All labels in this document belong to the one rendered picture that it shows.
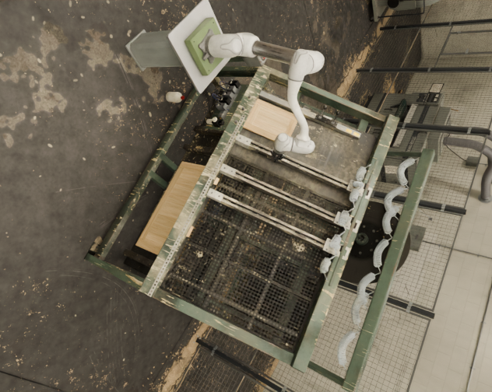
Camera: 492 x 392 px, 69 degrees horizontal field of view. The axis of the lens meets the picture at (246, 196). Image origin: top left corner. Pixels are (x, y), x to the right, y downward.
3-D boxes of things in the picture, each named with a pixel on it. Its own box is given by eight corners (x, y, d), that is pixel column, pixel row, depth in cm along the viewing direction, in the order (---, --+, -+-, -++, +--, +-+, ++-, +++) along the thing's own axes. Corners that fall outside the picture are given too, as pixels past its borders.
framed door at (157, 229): (183, 162, 349) (182, 161, 347) (226, 171, 317) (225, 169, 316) (137, 246, 324) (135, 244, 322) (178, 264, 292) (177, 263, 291)
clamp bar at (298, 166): (239, 135, 308) (240, 122, 285) (367, 192, 299) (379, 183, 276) (233, 145, 305) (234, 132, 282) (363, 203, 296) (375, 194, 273)
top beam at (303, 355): (384, 119, 320) (389, 113, 310) (395, 123, 319) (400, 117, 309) (289, 365, 258) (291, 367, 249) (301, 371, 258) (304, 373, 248)
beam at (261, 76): (259, 70, 335) (260, 62, 324) (271, 75, 334) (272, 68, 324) (141, 291, 274) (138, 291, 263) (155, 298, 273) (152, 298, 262)
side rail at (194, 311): (160, 288, 275) (158, 287, 264) (292, 352, 266) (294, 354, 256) (156, 298, 273) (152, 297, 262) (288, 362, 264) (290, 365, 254)
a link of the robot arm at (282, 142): (272, 151, 268) (289, 154, 268) (275, 142, 253) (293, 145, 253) (274, 138, 271) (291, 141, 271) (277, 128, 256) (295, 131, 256)
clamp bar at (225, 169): (223, 164, 300) (223, 152, 277) (356, 224, 291) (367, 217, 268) (219, 174, 297) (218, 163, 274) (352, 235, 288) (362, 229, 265)
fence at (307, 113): (261, 92, 321) (261, 90, 317) (360, 135, 314) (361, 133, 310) (258, 97, 320) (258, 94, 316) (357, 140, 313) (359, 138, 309)
